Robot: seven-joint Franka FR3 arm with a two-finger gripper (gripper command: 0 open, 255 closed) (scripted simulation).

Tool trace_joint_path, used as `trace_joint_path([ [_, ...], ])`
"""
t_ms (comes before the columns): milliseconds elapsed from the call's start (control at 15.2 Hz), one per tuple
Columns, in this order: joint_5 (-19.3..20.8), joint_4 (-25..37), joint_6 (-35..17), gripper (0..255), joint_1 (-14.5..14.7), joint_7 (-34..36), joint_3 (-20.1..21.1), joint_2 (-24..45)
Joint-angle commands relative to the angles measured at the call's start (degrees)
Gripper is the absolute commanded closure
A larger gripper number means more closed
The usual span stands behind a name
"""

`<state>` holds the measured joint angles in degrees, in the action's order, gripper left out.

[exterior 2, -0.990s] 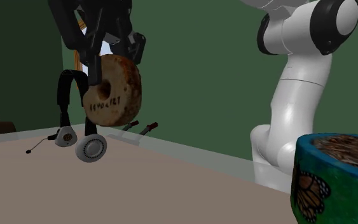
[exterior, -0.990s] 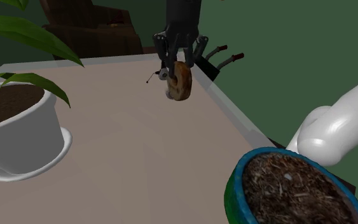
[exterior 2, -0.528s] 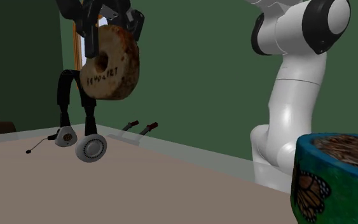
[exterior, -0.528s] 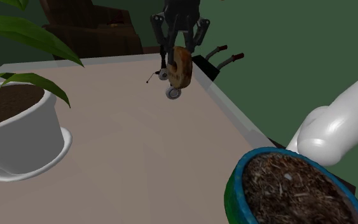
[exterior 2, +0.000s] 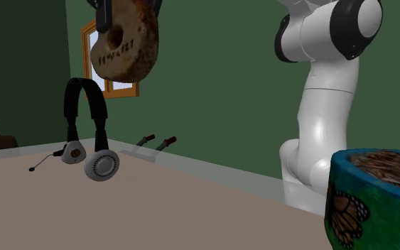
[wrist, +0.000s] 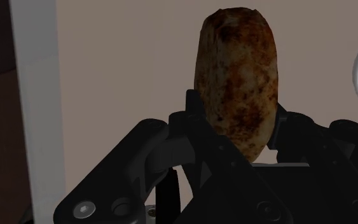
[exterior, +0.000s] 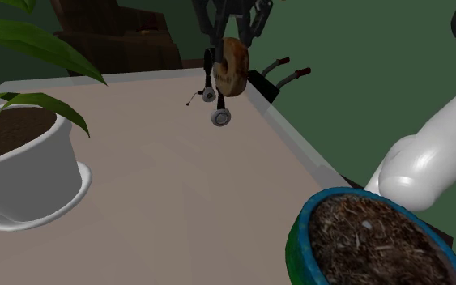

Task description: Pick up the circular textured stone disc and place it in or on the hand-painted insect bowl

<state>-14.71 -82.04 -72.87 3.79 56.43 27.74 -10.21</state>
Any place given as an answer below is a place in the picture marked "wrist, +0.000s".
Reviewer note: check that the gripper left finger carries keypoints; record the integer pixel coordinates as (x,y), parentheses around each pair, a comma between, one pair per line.
(154,155)

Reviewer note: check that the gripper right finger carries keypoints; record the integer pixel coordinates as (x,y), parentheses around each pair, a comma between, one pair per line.
(321,145)

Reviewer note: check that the brown mottled potato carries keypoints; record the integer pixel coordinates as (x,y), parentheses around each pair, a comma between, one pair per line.
(236,80)

